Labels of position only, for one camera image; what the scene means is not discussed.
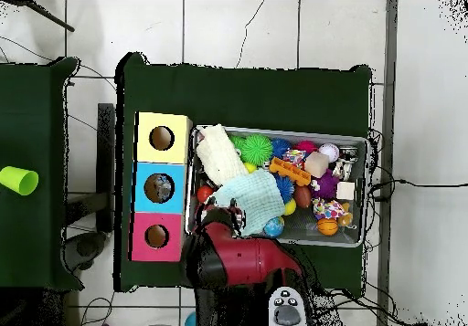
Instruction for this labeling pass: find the mint knitted cloth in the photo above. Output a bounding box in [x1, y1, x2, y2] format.
[211, 168, 286, 237]

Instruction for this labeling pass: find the clear plastic toy packet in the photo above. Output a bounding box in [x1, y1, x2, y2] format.
[152, 174, 174, 202]

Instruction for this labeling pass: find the wooden box with three holes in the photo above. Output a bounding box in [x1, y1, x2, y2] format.
[127, 110, 194, 263]

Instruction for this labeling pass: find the globe print ball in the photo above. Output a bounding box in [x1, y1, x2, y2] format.
[263, 216, 285, 238]

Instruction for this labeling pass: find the orange-red smooth ball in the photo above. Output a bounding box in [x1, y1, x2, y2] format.
[196, 184, 215, 204]

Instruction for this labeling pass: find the cream knitted cloth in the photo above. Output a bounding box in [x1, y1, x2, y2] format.
[195, 122, 250, 187]

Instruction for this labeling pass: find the orange long toy block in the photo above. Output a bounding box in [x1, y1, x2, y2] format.
[269, 156, 312, 187]

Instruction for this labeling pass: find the green spiky rubber ball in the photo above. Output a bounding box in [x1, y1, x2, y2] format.
[239, 133, 274, 167]

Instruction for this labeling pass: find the small basketball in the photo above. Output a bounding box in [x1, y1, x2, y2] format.
[316, 216, 340, 237]

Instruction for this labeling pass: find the purple plush monster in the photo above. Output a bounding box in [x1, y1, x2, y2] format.
[310, 167, 341, 201]

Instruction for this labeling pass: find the tan wooden cube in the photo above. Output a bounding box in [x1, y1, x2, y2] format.
[303, 151, 330, 179]

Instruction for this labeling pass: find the dark green table cloth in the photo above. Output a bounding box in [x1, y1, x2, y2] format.
[0, 56, 83, 291]
[114, 51, 373, 293]

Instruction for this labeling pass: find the grey rounded stand foot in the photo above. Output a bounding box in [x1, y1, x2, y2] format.
[64, 230, 108, 271]

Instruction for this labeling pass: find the lime green plastic cup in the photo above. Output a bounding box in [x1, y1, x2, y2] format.
[0, 165, 40, 196]

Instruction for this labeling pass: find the dark thin rod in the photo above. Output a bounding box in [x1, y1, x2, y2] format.
[14, 0, 76, 33]

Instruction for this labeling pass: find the shallow wire mesh bin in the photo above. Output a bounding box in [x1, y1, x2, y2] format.
[184, 123, 370, 248]

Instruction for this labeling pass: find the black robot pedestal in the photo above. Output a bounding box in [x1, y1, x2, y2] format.
[195, 287, 271, 326]

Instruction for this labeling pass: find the thin black cable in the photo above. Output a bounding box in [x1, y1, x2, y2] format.
[370, 178, 468, 201]

